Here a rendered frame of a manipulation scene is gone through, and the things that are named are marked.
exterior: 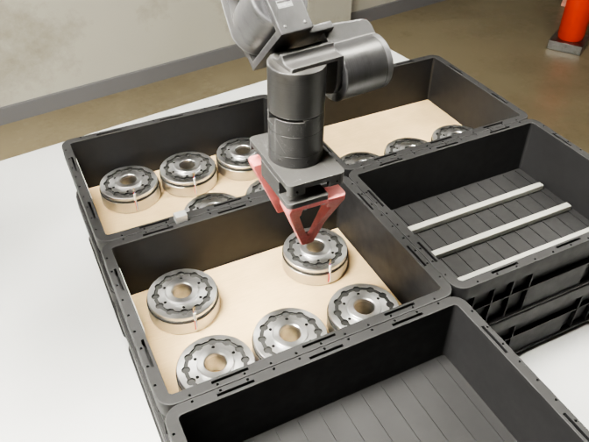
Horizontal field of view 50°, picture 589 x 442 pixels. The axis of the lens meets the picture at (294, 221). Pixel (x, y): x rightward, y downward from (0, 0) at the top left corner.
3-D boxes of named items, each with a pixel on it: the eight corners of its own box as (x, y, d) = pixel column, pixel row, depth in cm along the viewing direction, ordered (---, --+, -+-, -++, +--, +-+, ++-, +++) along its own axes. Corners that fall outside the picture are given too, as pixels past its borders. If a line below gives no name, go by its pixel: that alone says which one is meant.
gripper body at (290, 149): (301, 138, 72) (302, 78, 67) (344, 186, 64) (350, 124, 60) (248, 151, 69) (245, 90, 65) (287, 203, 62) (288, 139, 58)
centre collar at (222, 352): (204, 387, 79) (204, 383, 78) (191, 359, 82) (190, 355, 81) (240, 372, 80) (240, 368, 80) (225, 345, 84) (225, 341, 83)
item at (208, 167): (166, 190, 111) (166, 188, 110) (155, 160, 118) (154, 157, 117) (222, 178, 113) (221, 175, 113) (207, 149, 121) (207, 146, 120)
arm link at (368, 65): (230, 24, 64) (258, -22, 57) (322, 3, 69) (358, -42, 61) (275, 131, 64) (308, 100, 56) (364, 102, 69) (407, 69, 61)
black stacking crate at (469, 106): (341, 227, 110) (344, 174, 103) (271, 144, 131) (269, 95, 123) (516, 169, 123) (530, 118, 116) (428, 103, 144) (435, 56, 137)
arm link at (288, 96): (255, 46, 59) (287, 69, 55) (315, 31, 62) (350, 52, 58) (257, 111, 63) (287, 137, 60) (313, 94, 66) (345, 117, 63)
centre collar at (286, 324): (280, 355, 82) (280, 352, 82) (266, 329, 86) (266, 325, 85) (314, 342, 84) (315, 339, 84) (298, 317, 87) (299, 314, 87)
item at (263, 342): (271, 379, 80) (270, 376, 80) (242, 324, 87) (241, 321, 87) (340, 352, 83) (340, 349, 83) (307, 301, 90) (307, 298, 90)
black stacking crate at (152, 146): (114, 301, 97) (99, 246, 89) (75, 196, 117) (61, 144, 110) (339, 227, 110) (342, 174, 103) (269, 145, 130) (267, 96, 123)
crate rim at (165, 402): (163, 423, 70) (159, 409, 68) (101, 256, 90) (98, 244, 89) (455, 304, 83) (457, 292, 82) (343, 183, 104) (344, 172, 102)
